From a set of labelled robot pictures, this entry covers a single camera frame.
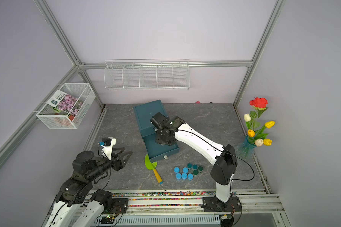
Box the teal drawer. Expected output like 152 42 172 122
143 133 180 162

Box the white wire basket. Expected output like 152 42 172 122
37 83 96 129

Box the teal glass vase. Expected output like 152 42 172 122
235 136 256 159

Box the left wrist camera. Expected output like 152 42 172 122
99 137 117 160

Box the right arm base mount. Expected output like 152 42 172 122
201 196 242 213

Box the artificial flower bouquet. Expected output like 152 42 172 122
243 97 276 149

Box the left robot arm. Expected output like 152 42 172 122
46 148 133 227

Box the teal drawer cabinet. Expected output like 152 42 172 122
134 100 167 138

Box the green trowel yellow handle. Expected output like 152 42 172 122
145 154 163 184

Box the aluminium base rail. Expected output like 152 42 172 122
46 189 286 227

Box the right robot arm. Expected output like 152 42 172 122
150 112 238 203

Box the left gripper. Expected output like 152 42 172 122
87 146 133 180

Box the purple flower seed packet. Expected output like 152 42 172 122
46 90 83 117

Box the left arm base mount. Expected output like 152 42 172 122
87 190 128 215

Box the white wire wall shelf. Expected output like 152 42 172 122
104 59 190 90

